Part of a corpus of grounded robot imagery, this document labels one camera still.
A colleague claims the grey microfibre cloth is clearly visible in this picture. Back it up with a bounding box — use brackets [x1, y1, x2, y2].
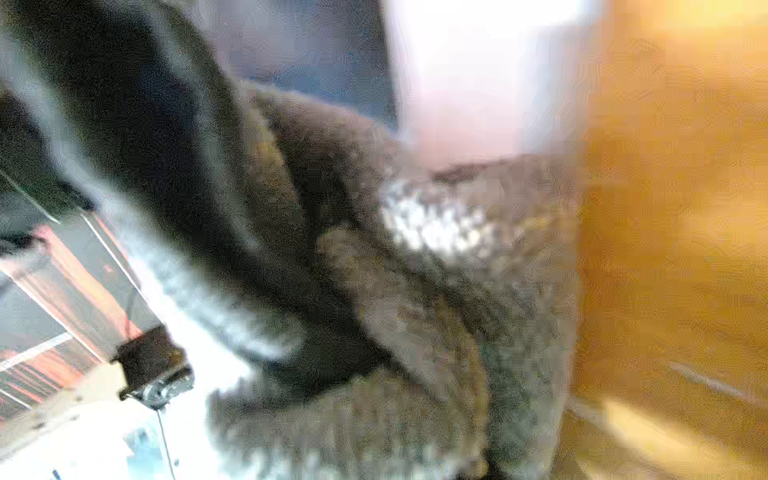
[1, 1, 581, 479]

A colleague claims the white drawing tablet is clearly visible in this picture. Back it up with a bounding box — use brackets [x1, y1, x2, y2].
[188, 1, 603, 168]

